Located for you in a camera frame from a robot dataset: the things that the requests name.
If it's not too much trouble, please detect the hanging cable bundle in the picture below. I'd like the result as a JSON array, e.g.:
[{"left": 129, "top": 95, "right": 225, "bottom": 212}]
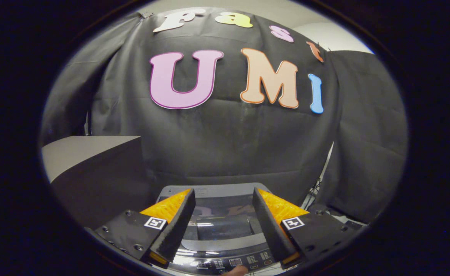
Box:
[{"left": 302, "top": 142, "right": 335, "bottom": 209}]

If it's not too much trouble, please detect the grey washing machine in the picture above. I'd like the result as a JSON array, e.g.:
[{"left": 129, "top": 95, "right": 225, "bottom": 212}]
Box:
[{"left": 155, "top": 183, "right": 287, "bottom": 276}]

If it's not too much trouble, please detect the grey cabinet with white door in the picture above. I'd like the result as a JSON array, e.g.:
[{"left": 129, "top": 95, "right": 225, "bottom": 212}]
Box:
[{"left": 41, "top": 135, "right": 151, "bottom": 230}]

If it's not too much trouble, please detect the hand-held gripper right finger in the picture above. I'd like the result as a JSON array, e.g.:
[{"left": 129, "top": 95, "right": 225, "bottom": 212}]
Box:
[{"left": 253, "top": 187, "right": 363, "bottom": 269}]

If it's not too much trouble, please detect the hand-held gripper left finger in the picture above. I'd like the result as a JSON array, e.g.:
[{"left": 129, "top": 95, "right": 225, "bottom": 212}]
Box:
[{"left": 84, "top": 188, "right": 196, "bottom": 269}]

